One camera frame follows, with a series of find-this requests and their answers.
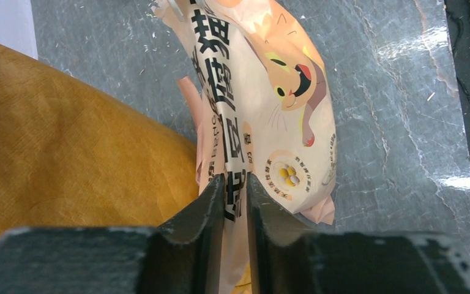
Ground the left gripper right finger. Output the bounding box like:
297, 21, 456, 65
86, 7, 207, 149
247, 175, 470, 293

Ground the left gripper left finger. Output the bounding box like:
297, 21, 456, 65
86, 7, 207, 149
0, 175, 225, 293

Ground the pink cat litter bag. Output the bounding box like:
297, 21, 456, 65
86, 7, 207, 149
154, 1, 337, 293

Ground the orange paper bag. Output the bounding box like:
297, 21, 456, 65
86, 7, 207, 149
0, 44, 198, 236

